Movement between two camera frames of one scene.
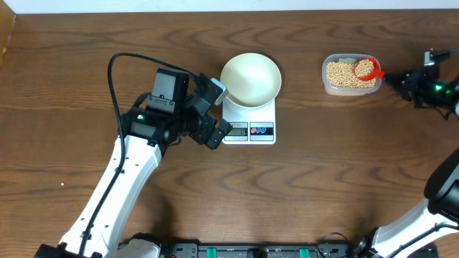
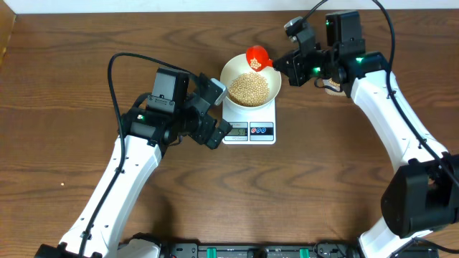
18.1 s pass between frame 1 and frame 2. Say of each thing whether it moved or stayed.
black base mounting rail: stayed
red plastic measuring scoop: moved
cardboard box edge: stayed
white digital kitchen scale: stayed
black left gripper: stayed
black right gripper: moved
